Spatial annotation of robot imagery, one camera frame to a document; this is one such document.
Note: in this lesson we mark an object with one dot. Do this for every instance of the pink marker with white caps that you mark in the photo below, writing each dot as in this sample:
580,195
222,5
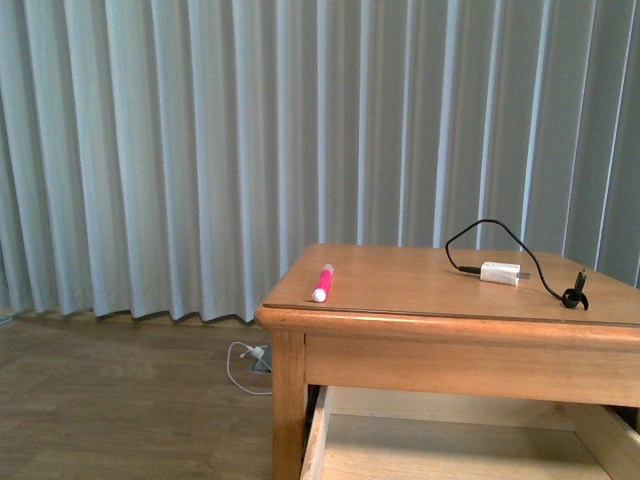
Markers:
323,284

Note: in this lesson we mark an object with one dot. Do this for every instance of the wooden drawer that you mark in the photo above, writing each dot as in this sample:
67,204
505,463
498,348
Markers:
361,433

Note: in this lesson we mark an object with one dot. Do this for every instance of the open metal floor socket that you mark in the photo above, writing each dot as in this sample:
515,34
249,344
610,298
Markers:
260,359

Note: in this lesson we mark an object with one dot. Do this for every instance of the wooden nightstand cabinet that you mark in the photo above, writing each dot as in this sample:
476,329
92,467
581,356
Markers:
403,318

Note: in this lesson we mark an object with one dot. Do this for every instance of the pale blue pleated curtain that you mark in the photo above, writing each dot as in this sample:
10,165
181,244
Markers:
177,156

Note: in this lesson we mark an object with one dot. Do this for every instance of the white usb power adapter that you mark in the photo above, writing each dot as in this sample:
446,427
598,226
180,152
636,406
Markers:
503,273

